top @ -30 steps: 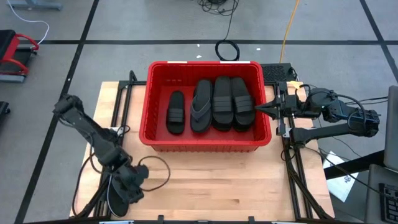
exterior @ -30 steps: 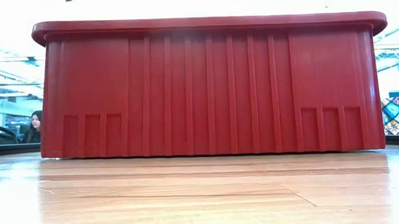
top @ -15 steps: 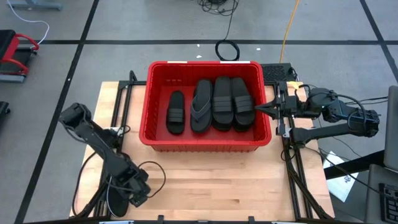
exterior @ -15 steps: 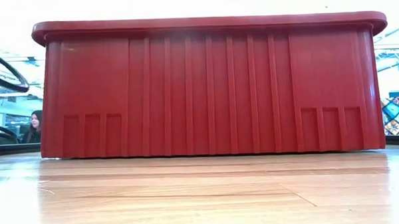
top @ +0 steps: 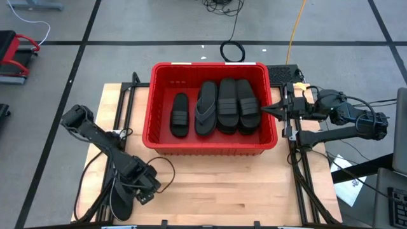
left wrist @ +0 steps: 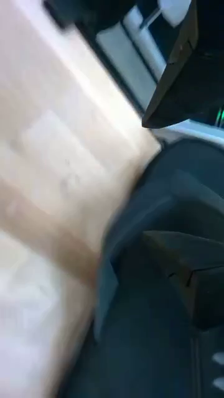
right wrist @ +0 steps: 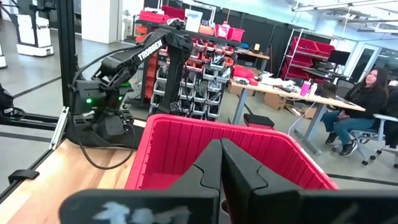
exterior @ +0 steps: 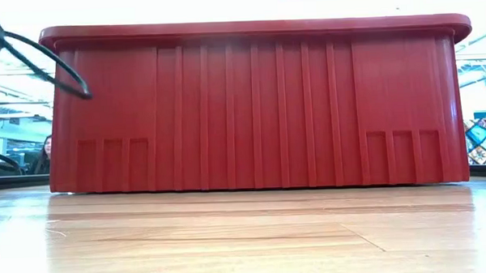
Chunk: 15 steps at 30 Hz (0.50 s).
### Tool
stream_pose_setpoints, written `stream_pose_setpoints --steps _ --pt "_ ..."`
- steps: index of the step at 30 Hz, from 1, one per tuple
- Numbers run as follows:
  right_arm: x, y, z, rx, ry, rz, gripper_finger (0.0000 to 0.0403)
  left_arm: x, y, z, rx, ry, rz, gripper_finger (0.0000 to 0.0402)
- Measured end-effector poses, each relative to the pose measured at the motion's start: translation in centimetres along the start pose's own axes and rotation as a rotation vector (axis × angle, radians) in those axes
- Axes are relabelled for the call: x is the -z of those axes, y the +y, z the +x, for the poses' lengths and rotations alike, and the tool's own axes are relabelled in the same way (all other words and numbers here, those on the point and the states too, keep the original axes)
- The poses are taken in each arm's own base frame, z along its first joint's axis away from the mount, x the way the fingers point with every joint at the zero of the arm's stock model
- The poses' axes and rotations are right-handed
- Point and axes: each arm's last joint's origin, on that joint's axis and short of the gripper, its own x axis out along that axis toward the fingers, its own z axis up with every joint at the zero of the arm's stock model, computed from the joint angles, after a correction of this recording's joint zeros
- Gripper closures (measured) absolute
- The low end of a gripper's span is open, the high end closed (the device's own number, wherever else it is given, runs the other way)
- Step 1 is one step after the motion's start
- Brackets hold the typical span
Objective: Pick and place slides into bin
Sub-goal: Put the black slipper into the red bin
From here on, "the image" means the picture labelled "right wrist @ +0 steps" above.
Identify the black laptop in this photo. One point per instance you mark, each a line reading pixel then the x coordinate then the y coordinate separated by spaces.
pixel 326 90

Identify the person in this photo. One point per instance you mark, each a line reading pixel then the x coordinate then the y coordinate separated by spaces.
pixel 367 99

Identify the long wooden desk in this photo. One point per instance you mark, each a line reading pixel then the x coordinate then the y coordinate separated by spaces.
pixel 280 90

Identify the black computer monitor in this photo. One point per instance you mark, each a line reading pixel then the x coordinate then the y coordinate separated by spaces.
pixel 339 57

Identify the pink tumbler cup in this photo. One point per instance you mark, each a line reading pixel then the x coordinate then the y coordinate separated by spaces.
pixel 305 88

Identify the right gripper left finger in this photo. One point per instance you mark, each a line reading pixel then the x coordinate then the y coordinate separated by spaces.
pixel 202 186

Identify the small red bin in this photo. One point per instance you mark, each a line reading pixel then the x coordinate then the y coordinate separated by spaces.
pixel 236 35

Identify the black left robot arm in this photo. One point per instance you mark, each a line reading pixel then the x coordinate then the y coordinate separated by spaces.
pixel 149 51

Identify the office chair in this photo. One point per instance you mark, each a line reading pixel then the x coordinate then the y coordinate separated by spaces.
pixel 382 130

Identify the yellow cup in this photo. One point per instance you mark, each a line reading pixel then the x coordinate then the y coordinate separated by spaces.
pixel 257 47

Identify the storage bin rack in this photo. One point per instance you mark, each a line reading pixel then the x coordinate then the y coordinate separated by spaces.
pixel 202 84

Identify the metal shelf with red bins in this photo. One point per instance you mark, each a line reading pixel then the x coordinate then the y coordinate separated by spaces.
pixel 308 49

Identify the small wooden desk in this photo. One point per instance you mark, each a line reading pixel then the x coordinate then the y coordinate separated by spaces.
pixel 255 56

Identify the red plastic bin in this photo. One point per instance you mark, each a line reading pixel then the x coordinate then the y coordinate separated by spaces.
pixel 174 149

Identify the black aluminium frame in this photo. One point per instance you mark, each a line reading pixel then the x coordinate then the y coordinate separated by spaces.
pixel 66 46

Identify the white sign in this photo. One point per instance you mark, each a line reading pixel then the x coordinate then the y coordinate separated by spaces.
pixel 193 20

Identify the cardboard box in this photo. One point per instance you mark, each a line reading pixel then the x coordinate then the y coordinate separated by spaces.
pixel 275 101

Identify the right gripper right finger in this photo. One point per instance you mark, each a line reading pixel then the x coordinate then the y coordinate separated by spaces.
pixel 248 186

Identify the white machine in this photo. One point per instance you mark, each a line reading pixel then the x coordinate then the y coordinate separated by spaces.
pixel 34 34

